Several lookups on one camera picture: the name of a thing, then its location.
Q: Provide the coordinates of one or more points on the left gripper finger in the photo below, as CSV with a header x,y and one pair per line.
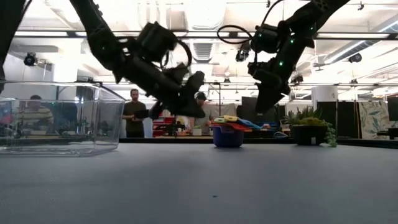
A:
x,y
182,109
196,109

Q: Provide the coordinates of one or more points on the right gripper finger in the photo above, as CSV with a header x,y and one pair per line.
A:
x,y
274,99
262,102

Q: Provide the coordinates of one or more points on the orange measuring cup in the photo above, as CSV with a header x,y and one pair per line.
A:
x,y
241,127

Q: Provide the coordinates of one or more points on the yellow measuring cup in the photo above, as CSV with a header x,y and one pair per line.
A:
x,y
230,118

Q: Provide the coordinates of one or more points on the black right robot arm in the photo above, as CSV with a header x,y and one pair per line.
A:
x,y
298,34

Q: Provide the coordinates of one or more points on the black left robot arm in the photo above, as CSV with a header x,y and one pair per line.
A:
x,y
99,40

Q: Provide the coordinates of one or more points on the clear plastic basket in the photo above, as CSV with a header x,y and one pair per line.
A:
x,y
62,124

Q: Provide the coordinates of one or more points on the person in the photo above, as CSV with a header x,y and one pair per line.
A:
x,y
133,124
35,116
206,115

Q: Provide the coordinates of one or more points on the black monitor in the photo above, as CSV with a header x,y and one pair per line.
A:
x,y
393,109
248,109

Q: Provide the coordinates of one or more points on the small white pot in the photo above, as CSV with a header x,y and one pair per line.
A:
x,y
197,132

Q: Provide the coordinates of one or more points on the red storage bins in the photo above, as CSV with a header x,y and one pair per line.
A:
x,y
161,127

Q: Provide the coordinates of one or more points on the beige hanging cloth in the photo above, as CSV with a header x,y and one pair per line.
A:
x,y
228,109

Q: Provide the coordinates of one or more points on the black laptop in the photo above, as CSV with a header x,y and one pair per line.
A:
x,y
141,114

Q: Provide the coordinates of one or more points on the black planter with succulents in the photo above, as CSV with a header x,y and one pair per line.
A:
x,y
308,135

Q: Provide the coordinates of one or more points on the black partition panel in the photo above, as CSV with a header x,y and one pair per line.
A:
x,y
345,118

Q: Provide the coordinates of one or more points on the leaf patterned panel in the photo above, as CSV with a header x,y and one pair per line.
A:
x,y
373,119

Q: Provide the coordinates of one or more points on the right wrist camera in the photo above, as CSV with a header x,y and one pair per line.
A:
x,y
255,70

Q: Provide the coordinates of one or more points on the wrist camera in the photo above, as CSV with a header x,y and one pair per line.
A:
x,y
196,81
255,70

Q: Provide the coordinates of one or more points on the black ceiling camera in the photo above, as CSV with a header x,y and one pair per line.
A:
x,y
297,78
242,54
355,58
30,59

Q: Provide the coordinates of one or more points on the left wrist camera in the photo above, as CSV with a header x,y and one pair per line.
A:
x,y
196,81

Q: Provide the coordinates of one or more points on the black table edge rail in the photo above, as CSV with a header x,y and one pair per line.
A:
x,y
186,140

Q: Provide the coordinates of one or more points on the grey horizontal rail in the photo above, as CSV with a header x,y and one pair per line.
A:
x,y
326,84

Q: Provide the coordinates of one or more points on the black overhead frame bar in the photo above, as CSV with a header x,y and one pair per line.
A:
x,y
72,33

